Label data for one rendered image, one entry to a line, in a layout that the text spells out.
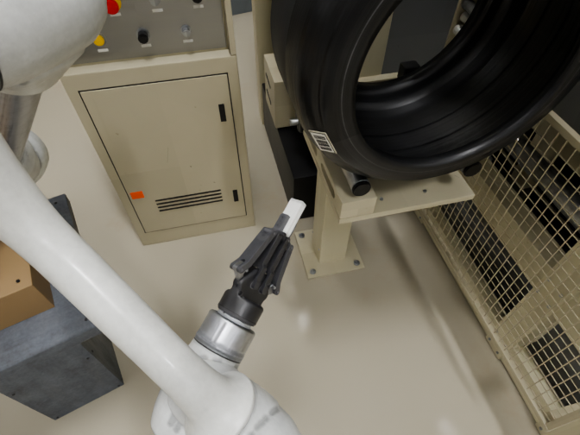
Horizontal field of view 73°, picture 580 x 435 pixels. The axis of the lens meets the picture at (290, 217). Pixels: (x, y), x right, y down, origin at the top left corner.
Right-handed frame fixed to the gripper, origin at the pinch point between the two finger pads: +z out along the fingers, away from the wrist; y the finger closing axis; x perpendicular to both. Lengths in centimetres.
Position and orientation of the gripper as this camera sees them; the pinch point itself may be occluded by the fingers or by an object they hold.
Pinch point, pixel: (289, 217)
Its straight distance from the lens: 72.2
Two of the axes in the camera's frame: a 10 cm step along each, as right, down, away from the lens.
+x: 7.4, 2.4, -6.3
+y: 4.9, 4.6, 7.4
